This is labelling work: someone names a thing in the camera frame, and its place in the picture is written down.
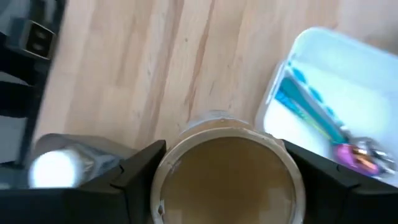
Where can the teal white striped utensil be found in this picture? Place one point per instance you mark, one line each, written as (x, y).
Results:
(300, 76)

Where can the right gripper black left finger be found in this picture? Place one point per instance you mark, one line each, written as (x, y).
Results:
(77, 205)

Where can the gray translucent plastic bin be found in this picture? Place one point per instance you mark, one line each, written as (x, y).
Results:
(105, 155)

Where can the teal white toothbrush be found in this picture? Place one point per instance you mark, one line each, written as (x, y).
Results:
(377, 154)

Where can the white plastic bin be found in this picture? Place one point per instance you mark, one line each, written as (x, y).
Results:
(357, 77)

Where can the blue striped toothbrush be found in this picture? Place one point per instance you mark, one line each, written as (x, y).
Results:
(308, 102)

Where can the small black camera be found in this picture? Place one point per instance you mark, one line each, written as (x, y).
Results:
(34, 39)

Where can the furikake jar gold lid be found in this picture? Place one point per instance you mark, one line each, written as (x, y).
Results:
(227, 180)

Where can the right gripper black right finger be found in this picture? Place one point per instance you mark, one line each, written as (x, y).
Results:
(348, 202)

